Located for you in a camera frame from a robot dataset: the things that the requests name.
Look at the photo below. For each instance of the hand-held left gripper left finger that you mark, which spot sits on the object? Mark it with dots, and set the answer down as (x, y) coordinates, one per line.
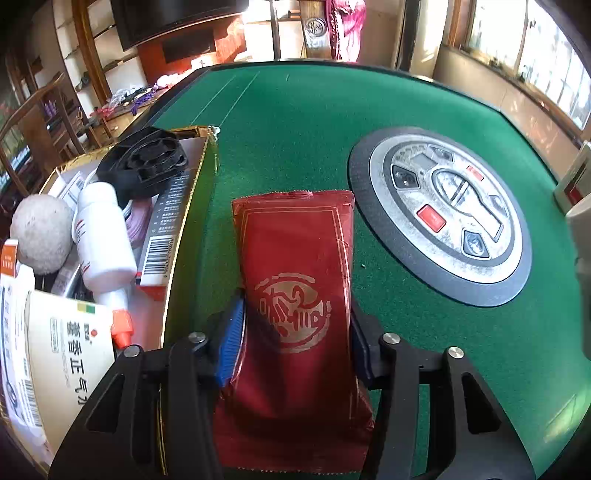
(231, 341)

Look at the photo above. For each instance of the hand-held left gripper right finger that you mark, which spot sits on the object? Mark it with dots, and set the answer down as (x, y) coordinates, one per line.
(362, 350)

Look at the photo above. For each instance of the red foil packet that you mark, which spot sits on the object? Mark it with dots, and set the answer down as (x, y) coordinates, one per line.
(295, 277)

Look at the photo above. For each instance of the gold-rimmed cardboard box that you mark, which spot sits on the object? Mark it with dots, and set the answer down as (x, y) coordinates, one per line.
(187, 249)

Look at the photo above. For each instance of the long striped box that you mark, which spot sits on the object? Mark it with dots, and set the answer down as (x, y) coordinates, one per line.
(161, 230)

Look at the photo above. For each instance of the round table control panel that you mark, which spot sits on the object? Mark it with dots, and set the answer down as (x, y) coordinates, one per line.
(438, 221)

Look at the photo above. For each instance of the pink printed pouch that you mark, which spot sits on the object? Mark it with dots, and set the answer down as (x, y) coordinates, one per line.
(138, 221)

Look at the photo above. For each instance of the white bottle orange cap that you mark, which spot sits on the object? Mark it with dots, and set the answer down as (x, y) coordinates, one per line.
(104, 240)

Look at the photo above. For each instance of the large white medicine box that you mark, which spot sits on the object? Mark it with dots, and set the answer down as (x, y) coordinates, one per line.
(69, 360)

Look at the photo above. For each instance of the black fan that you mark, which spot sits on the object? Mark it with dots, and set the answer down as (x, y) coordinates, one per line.
(147, 157)

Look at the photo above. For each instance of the cream plush ball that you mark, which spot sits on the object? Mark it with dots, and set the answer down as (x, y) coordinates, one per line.
(41, 230)

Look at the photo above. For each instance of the colourful beads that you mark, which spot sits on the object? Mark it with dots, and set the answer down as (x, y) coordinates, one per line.
(134, 97)

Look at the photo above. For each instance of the large white bottle red cap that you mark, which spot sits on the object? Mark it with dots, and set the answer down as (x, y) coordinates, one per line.
(577, 184)

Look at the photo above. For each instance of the red television cabinet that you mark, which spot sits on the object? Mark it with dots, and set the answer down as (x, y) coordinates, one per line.
(231, 46)

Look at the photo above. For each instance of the wooden armchair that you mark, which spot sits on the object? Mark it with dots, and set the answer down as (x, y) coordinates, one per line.
(32, 105)

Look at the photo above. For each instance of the wooden chair round emblem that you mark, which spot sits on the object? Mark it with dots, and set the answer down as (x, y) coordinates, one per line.
(316, 27)

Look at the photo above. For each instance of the black television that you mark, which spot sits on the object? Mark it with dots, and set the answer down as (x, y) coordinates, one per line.
(175, 21)

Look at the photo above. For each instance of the pink cloth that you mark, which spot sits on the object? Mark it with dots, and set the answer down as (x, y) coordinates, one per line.
(346, 25)

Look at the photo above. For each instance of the window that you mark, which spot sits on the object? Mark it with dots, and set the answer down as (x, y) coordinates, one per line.
(531, 50)

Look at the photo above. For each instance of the wooden wall shelf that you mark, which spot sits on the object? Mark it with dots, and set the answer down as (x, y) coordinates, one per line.
(87, 60)

